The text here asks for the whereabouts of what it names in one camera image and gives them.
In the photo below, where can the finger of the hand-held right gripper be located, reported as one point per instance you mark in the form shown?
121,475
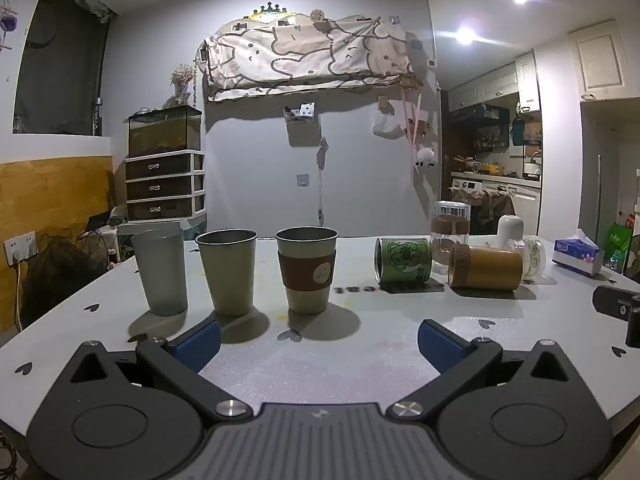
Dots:
612,302

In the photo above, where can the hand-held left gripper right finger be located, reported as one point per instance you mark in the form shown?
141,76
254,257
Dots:
440,346

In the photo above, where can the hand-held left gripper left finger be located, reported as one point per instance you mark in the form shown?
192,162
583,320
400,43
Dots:
197,344

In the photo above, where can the beige metal cup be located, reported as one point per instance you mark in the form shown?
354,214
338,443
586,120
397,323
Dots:
229,275

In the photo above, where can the translucent grey plastic cup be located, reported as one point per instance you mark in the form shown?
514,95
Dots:
161,275

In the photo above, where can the golden brown cup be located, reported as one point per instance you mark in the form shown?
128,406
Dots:
487,267

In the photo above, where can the clear patterned glass cup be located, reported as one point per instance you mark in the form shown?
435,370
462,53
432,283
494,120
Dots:
532,257

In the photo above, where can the green cartoon print cup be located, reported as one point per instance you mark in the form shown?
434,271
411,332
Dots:
404,260

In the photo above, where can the glass cup with brown band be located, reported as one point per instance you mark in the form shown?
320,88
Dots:
450,225

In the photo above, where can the beige cup with brown sleeve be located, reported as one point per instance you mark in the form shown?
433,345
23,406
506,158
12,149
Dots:
307,270

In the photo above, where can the tissue box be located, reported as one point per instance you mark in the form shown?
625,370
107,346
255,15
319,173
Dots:
577,255

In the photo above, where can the green bag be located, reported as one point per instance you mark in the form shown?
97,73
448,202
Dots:
620,240

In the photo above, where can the white rounded cylinder device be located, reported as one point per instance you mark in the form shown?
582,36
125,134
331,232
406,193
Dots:
510,230

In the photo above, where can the brown cloth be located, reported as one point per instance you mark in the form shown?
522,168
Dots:
492,207

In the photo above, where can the dark mesh bag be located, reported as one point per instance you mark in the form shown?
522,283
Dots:
55,275

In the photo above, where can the white drawer unit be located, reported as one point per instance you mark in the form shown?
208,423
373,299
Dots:
165,187

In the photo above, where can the white washing machine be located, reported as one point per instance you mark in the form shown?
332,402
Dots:
472,186

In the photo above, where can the white plush sheep toy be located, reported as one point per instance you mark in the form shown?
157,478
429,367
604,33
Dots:
425,156

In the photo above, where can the blue hanging kitchen item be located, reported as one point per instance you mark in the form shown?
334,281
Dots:
516,131

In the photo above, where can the glass fish tank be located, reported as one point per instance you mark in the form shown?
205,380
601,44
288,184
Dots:
164,132

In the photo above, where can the pink ribbons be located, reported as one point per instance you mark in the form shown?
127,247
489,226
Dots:
415,120

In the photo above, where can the white plastic bag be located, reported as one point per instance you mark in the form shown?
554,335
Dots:
389,124

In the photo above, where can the white upper kitchen cabinets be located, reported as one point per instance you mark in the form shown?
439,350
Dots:
500,82

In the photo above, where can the dried flowers in vase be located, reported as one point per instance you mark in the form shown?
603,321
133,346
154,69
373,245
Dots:
183,80

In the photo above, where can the cartoon printed blanket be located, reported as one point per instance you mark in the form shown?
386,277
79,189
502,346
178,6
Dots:
300,55

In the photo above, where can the dark window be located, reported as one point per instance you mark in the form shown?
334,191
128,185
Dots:
60,65

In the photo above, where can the gold crown decoration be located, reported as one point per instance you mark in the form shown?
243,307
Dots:
267,11

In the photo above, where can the grey wall switch plate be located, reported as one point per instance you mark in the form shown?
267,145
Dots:
302,180

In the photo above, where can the white wall socket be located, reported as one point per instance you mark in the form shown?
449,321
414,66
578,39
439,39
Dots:
21,247

